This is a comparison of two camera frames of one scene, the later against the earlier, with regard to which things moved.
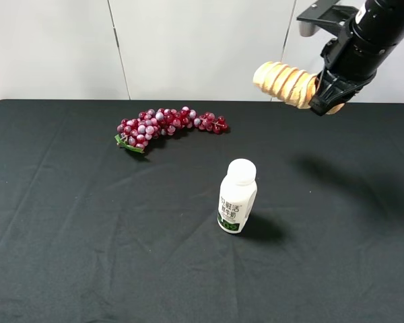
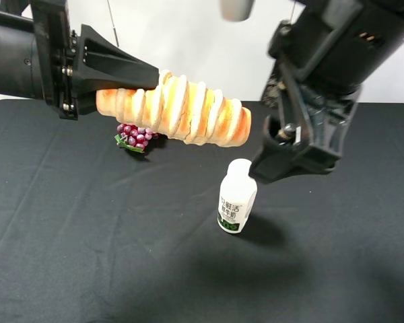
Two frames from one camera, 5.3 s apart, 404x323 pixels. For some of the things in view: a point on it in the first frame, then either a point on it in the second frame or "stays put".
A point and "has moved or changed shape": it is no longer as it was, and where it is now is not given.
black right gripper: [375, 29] -> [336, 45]
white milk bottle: [238, 196] stays put
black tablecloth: [81, 230] stays put
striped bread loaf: [291, 85] has moved or changed shape
